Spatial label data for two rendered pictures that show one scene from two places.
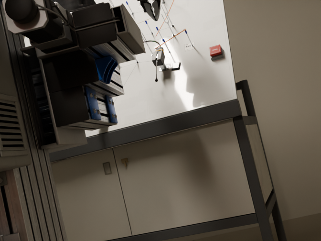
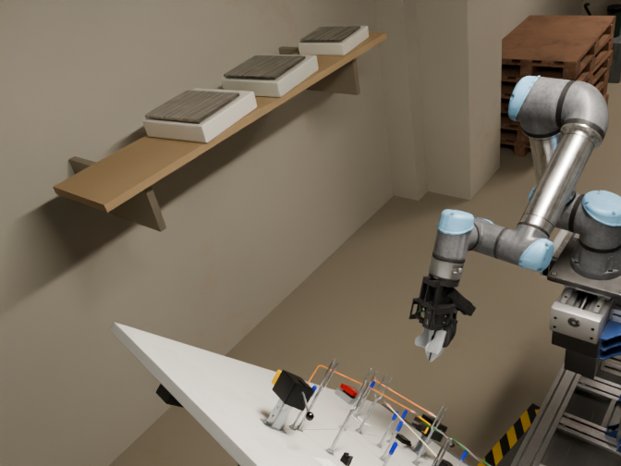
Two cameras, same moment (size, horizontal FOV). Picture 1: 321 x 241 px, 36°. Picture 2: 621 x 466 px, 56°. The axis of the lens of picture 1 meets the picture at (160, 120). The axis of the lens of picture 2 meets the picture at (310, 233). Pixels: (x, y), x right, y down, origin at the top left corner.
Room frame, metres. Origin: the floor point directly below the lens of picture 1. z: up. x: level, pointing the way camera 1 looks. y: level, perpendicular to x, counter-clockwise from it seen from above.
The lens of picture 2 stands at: (2.99, 0.34, 2.36)
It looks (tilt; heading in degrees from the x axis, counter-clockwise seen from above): 33 degrees down; 218
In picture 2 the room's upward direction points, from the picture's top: 11 degrees counter-clockwise
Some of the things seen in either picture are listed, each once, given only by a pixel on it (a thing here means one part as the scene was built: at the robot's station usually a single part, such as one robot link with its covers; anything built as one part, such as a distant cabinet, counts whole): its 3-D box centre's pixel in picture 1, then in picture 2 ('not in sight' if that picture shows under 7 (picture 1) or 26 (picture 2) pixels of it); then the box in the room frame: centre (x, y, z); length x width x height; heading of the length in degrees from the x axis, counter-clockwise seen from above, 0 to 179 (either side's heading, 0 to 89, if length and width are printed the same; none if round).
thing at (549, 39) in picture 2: not in sight; (544, 83); (-1.86, -0.74, 0.39); 1.15 x 0.76 x 0.78; 174
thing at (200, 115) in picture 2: not in sight; (200, 111); (1.44, -1.30, 1.55); 0.37 x 0.35 x 0.09; 174
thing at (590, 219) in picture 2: not in sight; (601, 217); (1.43, 0.17, 1.33); 0.13 x 0.12 x 0.14; 78
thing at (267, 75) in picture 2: not in sight; (270, 72); (1.00, -1.26, 1.55); 0.36 x 0.34 x 0.09; 174
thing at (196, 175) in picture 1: (181, 178); not in sight; (2.09, -0.03, 0.60); 0.55 x 0.03 x 0.39; 74
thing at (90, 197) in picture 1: (68, 202); not in sight; (2.24, 0.50, 0.60); 0.55 x 0.02 x 0.39; 74
